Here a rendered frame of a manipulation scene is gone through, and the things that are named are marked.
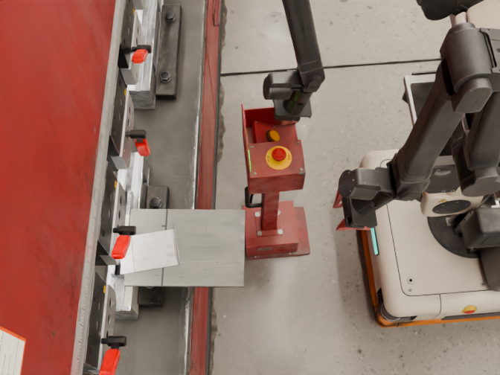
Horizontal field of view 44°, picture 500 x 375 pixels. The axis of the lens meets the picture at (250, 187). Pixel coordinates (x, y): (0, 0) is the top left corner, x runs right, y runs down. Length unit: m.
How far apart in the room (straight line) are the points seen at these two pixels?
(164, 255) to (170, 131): 0.40
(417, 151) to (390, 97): 1.68
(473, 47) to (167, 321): 0.93
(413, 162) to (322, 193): 1.41
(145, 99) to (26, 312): 0.98
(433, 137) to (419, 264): 1.17
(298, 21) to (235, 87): 1.38
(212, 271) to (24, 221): 0.70
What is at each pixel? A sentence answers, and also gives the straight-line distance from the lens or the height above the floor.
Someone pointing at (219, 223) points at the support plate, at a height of 1.00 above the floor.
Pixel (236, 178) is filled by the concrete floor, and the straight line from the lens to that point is 2.57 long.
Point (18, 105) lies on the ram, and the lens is 0.75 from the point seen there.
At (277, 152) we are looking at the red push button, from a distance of 1.71.
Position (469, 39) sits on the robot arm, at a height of 1.63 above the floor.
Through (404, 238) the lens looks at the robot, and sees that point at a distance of 2.23.
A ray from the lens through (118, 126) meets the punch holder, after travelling 1.23.
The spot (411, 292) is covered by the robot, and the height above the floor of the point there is 0.28.
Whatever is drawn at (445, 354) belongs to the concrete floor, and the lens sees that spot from 2.47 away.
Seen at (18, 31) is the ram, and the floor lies 1.77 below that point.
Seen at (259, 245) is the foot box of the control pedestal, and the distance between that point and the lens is 2.34.
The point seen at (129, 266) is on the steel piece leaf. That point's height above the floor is 1.00.
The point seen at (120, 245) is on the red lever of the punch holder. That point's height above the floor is 1.31.
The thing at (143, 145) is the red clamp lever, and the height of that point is 1.21.
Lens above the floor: 2.34
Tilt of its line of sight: 67 degrees down
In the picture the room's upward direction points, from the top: 1 degrees counter-clockwise
